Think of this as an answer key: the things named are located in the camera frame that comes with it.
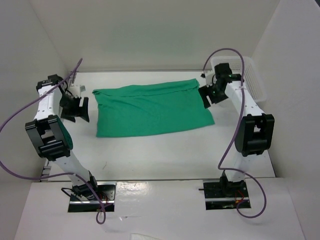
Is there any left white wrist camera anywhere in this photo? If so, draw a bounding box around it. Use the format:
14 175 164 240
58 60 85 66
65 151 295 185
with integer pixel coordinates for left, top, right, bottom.
67 84 86 98

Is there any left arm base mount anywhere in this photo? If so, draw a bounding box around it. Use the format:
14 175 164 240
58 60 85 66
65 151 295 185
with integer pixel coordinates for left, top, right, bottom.
61 181 118 213

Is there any aluminium table edge rail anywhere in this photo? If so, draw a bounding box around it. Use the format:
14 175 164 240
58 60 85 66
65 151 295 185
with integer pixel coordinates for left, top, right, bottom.
39 71 78 182

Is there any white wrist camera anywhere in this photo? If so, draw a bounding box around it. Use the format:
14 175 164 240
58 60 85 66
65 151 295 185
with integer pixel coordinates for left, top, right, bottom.
200 71 215 87
67 84 86 98

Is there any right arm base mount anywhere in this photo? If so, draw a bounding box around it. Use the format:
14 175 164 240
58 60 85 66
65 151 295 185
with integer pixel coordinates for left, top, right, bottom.
198 175 251 211

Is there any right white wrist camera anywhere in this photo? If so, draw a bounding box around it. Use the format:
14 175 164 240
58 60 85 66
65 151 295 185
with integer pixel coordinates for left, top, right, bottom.
200 71 215 87

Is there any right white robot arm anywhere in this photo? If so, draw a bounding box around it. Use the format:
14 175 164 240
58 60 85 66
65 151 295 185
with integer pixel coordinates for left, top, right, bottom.
198 63 275 197

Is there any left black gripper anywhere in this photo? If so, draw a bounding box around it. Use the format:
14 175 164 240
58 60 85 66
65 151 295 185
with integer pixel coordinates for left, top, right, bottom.
58 93 90 123

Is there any green tank top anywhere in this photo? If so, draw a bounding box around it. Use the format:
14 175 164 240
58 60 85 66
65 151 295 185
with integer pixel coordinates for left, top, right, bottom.
92 78 215 138

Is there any white plastic mesh basket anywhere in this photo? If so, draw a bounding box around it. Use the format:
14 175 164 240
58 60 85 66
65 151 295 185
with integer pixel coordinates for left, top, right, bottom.
210 56 267 103

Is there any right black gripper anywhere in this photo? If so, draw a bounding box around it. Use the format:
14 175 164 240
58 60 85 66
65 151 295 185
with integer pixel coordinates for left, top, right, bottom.
198 81 229 109

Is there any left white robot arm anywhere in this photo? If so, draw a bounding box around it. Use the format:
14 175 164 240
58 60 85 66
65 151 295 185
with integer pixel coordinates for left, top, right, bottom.
25 74 100 201

